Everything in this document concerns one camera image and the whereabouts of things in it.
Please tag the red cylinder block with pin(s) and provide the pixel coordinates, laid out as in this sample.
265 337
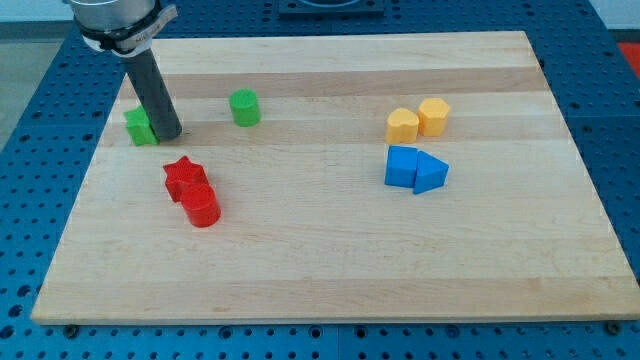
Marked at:
201 206

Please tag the green star block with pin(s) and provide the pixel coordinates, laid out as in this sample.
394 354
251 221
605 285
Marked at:
139 127

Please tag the yellow pentagon block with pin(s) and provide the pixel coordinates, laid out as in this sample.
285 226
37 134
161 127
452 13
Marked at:
433 116

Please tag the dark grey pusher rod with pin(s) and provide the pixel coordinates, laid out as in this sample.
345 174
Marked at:
149 86

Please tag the green cylinder block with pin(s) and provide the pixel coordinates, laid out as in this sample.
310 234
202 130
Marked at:
245 108

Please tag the blue cube block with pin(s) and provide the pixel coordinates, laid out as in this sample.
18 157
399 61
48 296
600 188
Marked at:
401 166

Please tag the blue triangle block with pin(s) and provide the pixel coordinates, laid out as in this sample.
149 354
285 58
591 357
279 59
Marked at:
431 173

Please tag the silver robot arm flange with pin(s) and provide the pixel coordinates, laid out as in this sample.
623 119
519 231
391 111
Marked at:
124 27

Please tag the red star block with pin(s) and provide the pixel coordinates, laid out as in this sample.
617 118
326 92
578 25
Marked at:
182 174

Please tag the yellow heart block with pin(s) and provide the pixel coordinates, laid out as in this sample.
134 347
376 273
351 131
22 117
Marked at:
401 127

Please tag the wooden board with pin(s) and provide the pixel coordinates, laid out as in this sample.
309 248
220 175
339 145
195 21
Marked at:
309 232

